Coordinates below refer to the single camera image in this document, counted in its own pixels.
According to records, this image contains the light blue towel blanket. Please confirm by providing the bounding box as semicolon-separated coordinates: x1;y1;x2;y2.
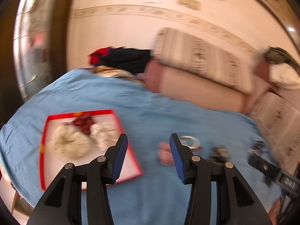
1;69;281;224

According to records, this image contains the patterned beige scarf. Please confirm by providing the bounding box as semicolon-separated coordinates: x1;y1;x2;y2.
89;66;143;84

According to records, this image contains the white cherry print scrunchie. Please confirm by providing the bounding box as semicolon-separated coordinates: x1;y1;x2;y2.
90;122;119;151

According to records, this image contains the red white checked scrunchie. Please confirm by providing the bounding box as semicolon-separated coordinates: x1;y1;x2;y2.
158;142;174;166

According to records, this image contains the pink bed mattress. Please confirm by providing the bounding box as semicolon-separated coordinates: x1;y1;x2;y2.
144;60;299;117

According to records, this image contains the red clothing item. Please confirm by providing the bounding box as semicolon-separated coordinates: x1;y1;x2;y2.
89;47;111;66

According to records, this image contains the white pearl bracelet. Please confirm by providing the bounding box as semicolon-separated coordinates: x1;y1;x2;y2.
179;135;203;150

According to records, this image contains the cream dotted organza scrunchie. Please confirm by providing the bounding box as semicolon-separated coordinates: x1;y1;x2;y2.
48;122;93;159

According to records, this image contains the black clothing pile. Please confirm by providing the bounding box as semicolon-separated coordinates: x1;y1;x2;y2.
96;47;152;75

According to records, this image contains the stained glass wooden door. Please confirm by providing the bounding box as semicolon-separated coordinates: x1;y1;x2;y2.
1;0;72;125

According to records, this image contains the grey white cloth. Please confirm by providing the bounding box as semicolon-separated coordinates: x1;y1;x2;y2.
263;47;299;90

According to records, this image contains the red cardboard box tray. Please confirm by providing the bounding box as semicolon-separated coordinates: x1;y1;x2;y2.
39;109;144;192

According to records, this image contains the red polka dot scrunchie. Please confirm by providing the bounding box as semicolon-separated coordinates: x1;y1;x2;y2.
72;113;95;135

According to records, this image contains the grey organza scrunchie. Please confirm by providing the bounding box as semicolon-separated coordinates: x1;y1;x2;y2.
207;146;229;165

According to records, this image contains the striped floral pillow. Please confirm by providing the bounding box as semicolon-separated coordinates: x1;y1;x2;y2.
250;92;299;173
153;27;254;94

